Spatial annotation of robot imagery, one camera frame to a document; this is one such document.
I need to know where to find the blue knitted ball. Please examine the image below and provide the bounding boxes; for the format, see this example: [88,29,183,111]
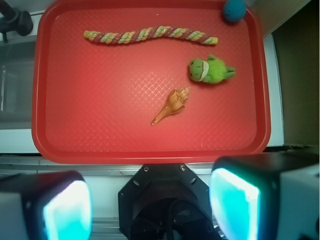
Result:
[222,0,247,23]

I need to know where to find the black clamp knob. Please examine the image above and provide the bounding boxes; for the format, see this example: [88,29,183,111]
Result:
[0,0,34,43]

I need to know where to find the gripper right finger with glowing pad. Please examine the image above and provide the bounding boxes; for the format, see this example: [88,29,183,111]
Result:
[209,152,320,240]

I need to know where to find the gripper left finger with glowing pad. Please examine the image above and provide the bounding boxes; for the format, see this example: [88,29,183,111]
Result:
[0,171,93,240]

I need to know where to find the green plush frog toy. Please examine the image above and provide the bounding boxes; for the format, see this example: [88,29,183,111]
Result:
[188,54,236,84]

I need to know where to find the red plastic tray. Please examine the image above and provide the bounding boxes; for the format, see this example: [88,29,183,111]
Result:
[32,0,271,164]

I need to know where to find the multicolored twisted rope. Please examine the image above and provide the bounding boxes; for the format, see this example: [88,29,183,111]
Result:
[83,25,219,46]

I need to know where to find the orange plastic conch shell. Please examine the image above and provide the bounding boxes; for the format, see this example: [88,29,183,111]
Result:
[151,87,191,126]

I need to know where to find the black octagonal mount plate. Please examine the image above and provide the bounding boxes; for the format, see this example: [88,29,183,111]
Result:
[118,164,222,240]

